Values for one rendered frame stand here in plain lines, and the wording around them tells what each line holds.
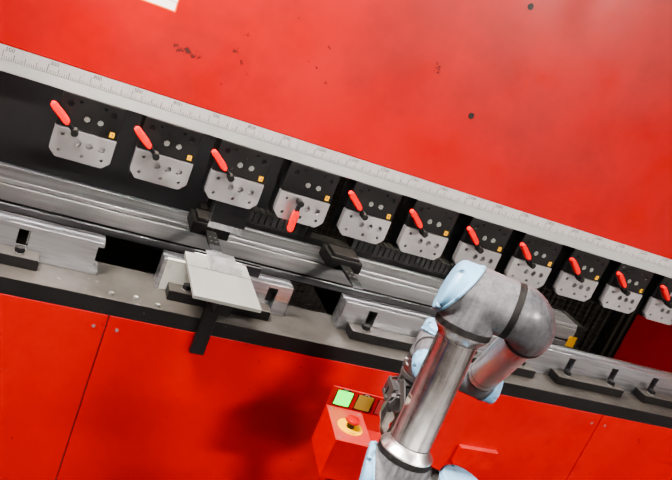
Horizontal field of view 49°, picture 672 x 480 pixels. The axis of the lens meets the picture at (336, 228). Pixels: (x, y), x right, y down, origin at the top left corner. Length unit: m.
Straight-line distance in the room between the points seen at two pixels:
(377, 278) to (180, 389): 0.80
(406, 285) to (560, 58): 0.93
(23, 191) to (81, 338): 0.49
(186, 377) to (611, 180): 1.42
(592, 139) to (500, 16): 0.51
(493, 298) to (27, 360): 1.23
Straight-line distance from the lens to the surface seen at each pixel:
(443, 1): 2.04
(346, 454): 1.97
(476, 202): 2.24
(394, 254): 2.69
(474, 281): 1.41
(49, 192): 2.27
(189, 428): 2.22
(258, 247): 2.38
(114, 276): 2.10
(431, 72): 2.06
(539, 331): 1.45
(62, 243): 2.05
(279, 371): 2.16
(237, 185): 1.99
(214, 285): 1.93
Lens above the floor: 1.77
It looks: 16 degrees down
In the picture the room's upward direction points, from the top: 22 degrees clockwise
